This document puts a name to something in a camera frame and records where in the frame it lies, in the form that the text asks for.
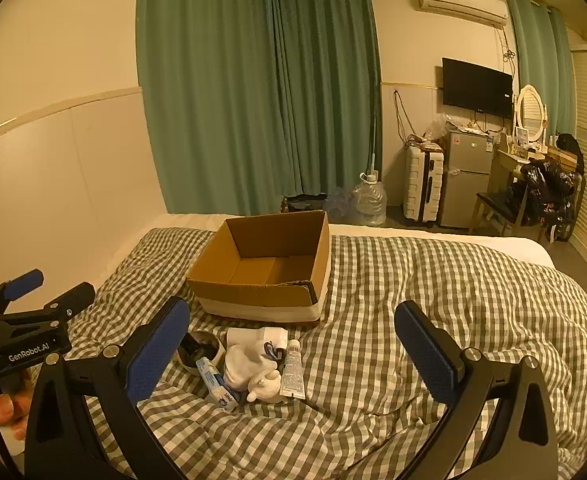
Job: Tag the crumpled clear plastic bottles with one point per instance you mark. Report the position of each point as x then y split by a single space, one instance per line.
338 205

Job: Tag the wide green curtain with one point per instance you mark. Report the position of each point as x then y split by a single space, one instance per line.
203 85

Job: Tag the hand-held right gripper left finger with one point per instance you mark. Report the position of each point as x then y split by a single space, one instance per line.
156 352

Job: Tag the grey small fridge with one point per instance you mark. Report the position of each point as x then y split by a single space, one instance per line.
466 180

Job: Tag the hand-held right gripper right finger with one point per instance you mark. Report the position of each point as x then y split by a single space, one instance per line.
426 355

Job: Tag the white ribbed suitcase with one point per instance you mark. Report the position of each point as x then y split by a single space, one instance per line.
421 185

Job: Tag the black wall television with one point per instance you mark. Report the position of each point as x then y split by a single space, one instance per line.
476 87

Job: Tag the person's left hand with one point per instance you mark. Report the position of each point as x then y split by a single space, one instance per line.
5 407

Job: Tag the brown cardboard box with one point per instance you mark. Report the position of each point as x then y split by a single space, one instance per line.
268 265

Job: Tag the dark round bowl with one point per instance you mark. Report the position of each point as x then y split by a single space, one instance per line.
201 350

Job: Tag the white air conditioner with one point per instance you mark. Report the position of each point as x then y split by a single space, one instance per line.
461 2

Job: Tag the green corner curtain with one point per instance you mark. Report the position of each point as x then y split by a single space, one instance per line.
328 85

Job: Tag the white toy figure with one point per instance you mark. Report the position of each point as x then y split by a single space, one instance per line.
263 387

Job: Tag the clear water jug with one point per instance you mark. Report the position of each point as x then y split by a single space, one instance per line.
371 202

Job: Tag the cream dressing table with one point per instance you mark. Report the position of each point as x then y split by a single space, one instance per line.
506 160

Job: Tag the clear plastic bag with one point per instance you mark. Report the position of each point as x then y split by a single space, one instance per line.
441 127

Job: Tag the narrow green curtain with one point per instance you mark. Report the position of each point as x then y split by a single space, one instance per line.
538 60

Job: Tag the dark wooden chair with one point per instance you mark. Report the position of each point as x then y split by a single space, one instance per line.
496 205

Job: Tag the green checked blanket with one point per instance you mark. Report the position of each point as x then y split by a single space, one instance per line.
373 310

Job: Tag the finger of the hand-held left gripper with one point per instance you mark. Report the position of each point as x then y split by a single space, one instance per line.
23 282
75 296

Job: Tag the dark storage bag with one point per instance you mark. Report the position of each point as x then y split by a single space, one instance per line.
303 202

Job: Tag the white oval mirror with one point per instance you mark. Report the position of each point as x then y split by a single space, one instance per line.
530 110

